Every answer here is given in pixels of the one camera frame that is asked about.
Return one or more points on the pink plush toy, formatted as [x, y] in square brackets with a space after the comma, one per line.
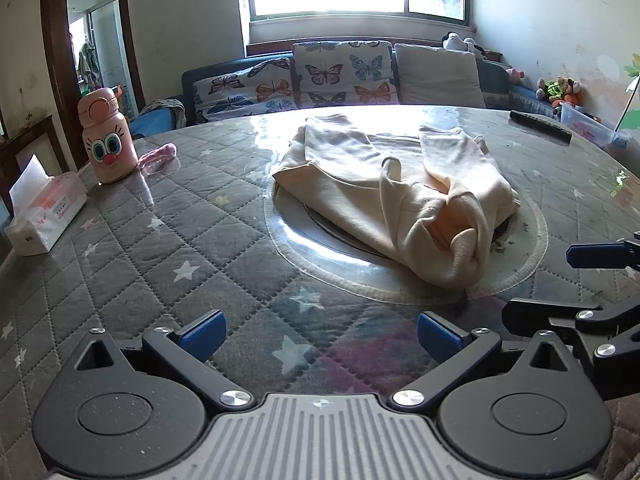
[515, 74]

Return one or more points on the cream sweatshirt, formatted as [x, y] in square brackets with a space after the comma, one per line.
[350, 180]

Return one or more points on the dark blue sofa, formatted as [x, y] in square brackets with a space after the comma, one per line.
[495, 85]

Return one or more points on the colourful paper pinwheel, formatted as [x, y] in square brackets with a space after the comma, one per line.
[636, 62]

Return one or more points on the blue chair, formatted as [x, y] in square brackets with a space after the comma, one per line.
[150, 125]

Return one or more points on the dark wooden door frame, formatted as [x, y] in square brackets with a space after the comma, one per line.
[52, 60]

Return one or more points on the white tissue pack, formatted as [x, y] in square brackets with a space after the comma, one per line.
[50, 210]

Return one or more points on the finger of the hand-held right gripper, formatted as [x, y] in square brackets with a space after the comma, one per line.
[595, 256]
[550, 312]

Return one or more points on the plain grey cushion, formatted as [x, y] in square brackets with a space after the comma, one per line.
[435, 77]

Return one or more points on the square butterfly print cushion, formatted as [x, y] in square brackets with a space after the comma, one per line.
[340, 75]

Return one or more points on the wide butterfly print cushion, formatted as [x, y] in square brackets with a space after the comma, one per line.
[240, 90]

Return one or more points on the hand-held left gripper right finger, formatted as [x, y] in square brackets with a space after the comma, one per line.
[437, 334]

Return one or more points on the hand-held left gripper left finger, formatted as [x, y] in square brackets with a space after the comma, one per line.
[202, 334]

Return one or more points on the pink cartoon water bottle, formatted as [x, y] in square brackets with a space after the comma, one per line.
[107, 160]

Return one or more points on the hanging clothes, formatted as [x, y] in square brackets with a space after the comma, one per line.
[89, 60]

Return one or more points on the black remote control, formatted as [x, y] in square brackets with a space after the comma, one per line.
[540, 127]

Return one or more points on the panda plush toy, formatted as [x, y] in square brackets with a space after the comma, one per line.
[455, 42]

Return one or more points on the grey crumpled cloth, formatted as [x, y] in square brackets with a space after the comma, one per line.
[162, 107]

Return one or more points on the clear plastic storage box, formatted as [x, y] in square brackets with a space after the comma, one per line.
[585, 122]

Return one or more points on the blue toy cabinet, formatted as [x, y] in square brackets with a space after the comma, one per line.
[127, 102]

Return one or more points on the heap of small plush toys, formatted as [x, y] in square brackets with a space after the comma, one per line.
[560, 90]

